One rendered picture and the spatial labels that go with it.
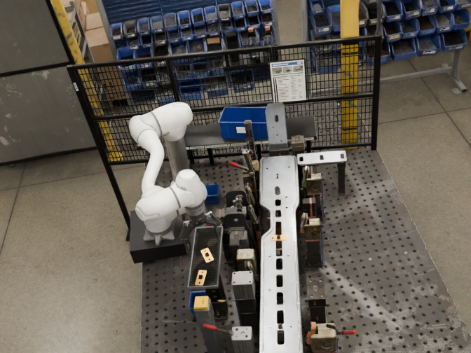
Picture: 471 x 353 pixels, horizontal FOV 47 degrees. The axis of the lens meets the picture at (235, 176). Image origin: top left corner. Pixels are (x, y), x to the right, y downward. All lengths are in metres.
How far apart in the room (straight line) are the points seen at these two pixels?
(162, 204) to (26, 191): 3.20
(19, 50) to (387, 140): 3.18
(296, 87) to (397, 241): 1.11
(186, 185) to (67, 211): 2.78
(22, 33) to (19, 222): 1.58
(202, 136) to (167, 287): 1.00
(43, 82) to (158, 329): 2.63
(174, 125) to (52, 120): 2.52
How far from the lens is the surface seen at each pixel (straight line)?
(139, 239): 3.28
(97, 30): 5.98
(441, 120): 5.32
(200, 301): 2.47
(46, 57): 4.78
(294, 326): 2.53
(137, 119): 2.74
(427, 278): 3.10
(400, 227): 3.31
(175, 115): 2.72
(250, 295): 2.62
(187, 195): 2.26
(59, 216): 4.92
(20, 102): 5.06
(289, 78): 3.42
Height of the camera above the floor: 3.12
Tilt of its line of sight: 41 degrees down
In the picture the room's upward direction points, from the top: 10 degrees counter-clockwise
